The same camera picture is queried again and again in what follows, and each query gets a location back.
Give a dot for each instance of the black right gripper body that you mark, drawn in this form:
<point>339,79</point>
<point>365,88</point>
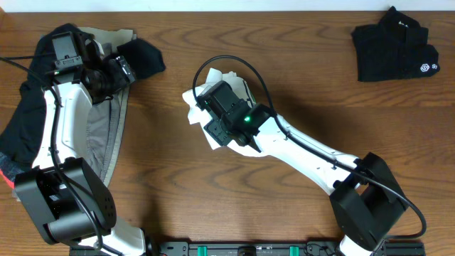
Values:
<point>220,131</point>

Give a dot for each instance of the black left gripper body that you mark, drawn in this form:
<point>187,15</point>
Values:
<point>115,80</point>

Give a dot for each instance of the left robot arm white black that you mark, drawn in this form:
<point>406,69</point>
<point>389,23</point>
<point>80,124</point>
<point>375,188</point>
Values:
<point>66,200</point>

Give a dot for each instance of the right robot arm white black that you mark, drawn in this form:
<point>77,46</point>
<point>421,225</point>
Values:
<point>365,196</point>

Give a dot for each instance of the grey folded garment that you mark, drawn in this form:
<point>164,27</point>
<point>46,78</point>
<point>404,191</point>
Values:
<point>103,132</point>

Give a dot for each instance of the black garment with red trim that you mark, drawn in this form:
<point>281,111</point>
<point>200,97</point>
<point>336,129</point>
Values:
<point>21,139</point>

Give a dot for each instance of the black folded garment with logo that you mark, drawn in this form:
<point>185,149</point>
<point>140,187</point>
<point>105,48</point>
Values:
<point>396,48</point>

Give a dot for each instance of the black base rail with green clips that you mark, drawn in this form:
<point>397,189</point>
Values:
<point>310,248</point>

